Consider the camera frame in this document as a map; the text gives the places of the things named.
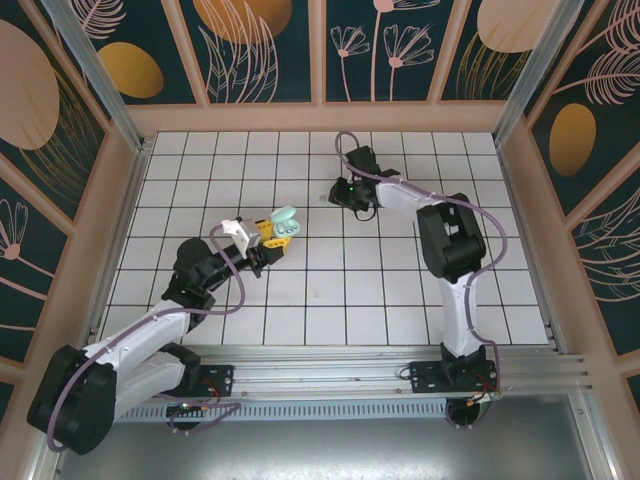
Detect mint green earbud charging case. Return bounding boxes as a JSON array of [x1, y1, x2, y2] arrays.
[[268, 205, 302, 237]]

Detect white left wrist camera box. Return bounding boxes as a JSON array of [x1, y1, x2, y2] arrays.
[[221, 216, 260, 257]]

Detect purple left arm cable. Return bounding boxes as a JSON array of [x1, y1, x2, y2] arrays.
[[47, 224, 247, 454]]

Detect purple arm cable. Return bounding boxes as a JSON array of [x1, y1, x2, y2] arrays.
[[47, 224, 247, 454], [333, 130, 511, 401]]

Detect aluminium side rail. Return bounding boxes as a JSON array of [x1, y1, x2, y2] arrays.
[[493, 134, 569, 359], [74, 137, 151, 364]]

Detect thin red base wires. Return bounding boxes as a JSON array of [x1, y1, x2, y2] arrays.
[[198, 382, 224, 415], [467, 369, 504, 404]]

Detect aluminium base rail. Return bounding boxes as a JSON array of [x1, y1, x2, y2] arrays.
[[52, 349, 589, 401]]

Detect dark floral wall panel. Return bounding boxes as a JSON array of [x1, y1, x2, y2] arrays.
[[0, 167, 72, 364], [324, 0, 460, 103], [438, 0, 549, 103], [569, 184, 640, 357], [178, 0, 321, 105], [522, 0, 640, 217], [0, 0, 112, 224], [79, 0, 207, 106]]

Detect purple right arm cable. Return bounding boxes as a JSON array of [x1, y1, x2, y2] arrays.
[[333, 130, 511, 401]]

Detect perforated metal cable tray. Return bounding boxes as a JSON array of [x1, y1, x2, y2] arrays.
[[119, 399, 451, 422]]

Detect aluminium corner post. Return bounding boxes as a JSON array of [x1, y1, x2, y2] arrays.
[[52, 0, 151, 154], [492, 0, 584, 149]]

